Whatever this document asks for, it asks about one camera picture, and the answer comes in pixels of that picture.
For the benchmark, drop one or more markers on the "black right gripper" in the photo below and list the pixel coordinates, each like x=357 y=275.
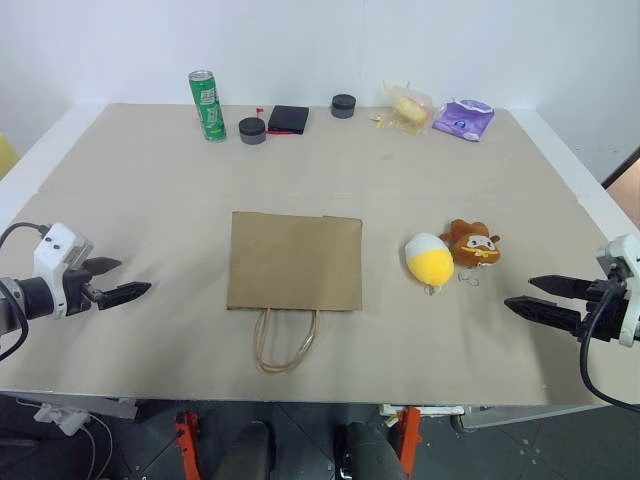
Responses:
x=602 y=312

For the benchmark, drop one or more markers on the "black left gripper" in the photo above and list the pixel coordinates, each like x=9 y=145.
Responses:
x=77 y=295

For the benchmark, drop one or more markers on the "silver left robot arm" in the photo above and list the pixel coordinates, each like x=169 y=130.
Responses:
x=30 y=297

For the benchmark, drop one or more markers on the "brown paper bag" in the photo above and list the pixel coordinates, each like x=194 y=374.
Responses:
x=295 y=262

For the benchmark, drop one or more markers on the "bread in clear plastic bag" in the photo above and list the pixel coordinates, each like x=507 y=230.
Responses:
x=407 y=109

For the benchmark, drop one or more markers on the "beige table cover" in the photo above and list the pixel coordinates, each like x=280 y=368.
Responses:
x=150 y=210

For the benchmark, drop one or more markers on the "brown plush toy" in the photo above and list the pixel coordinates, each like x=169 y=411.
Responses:
x=475 y=247

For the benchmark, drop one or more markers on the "yellow white plush toy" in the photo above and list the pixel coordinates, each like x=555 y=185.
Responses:
x=431 y=265

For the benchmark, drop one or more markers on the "brown wooden panel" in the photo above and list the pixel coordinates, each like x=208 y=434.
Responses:
x=625 y=192

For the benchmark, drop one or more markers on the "white power adapter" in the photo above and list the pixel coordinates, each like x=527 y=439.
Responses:
x=62 y=417

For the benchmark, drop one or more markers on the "yellow object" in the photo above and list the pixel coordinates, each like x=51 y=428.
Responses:
x=6 y=155

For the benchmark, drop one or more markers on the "orange table clamp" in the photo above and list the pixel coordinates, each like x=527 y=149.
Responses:
x=411 y=440
x=189 y=445

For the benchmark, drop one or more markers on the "green drink can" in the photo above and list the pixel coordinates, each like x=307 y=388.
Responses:
x=209 y=107

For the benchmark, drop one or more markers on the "purple snack packet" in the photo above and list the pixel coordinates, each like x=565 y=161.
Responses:
x=462 y=120

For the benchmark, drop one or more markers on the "black round container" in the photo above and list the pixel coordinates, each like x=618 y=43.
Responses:
x=252 y=131
x=344 y=106

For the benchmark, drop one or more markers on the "dark rounded shape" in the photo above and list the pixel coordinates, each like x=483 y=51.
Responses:
x=250 y=452
x=370 y=452

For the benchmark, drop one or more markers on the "small red flag pin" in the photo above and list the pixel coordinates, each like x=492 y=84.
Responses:
x=260 y=109

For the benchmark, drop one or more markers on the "black flat box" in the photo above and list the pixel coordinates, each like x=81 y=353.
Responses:
x=288 y=119

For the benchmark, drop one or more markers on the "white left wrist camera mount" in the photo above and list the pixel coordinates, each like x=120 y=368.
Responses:
x=52 y=250

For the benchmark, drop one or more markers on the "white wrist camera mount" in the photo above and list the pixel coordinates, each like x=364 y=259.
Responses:
x=52 y=250
x=625 y=250

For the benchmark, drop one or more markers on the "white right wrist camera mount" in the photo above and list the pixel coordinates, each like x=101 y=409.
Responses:
x=625 y=250

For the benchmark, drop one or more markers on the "grey metal table bracket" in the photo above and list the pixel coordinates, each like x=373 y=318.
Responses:
x=100 y=406
x=525 y=417

